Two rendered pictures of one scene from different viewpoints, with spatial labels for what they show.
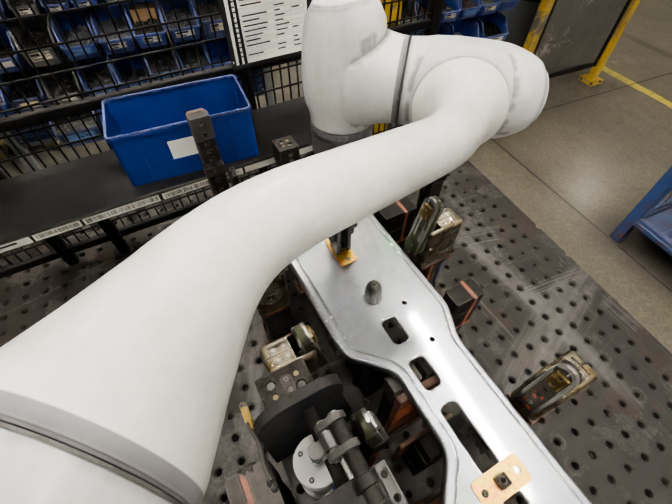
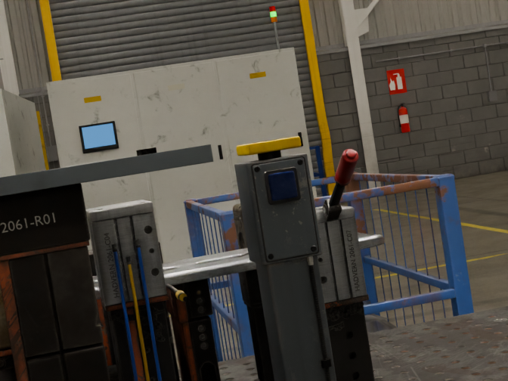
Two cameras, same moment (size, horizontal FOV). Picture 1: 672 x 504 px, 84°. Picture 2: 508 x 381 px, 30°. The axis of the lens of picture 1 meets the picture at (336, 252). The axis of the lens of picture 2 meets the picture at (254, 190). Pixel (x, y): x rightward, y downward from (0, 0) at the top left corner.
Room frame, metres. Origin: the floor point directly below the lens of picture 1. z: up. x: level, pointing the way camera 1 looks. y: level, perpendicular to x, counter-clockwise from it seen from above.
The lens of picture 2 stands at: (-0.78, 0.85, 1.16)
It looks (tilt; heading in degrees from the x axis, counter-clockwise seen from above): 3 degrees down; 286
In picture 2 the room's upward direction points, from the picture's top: 9 degrees counter-clockwise
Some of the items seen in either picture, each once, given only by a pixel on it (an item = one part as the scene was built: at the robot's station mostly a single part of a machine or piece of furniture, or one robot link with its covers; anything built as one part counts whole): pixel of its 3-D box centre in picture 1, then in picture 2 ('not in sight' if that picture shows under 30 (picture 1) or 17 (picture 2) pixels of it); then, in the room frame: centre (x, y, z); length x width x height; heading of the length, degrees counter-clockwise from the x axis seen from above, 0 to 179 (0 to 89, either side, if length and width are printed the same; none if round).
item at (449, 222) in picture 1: (425, 268); not in sight; (0.52, -0.22, 0.87); 0.12 x 0.09 x 0.35; 118
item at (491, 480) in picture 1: (502, 481); not in sight; (0.07, -0.23, 1.01); 0.08 x 0.04 x 0.01; 119
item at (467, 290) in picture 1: (447, 324); not in sight; (0.39, -0.25, 0.84); 0.11 x 0.08 x 0.29; 118
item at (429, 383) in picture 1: (408, 398); not in sight; (0.22, -0.15, 0.84); 0.12 x 0.05 x 0.29; 118
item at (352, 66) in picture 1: (353, 62); not in sight; (0.47, -0.02, 1.39); 0.13 x 0.11 x 0.16; 77
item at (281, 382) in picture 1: (298, 424); not in sight; (0.16, 0.07, 0.91); 0.07 x 0.05 x 0.42; 118
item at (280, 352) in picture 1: (295, 389); not in sight; (0.23, 0.08, 0.88); 0.11 x 0.09 x 0.37; 118
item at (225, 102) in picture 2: not in sight; (183, 144); (2.31, -7.99, 1.22); 2.40 x 0.54 x 2.45; 25
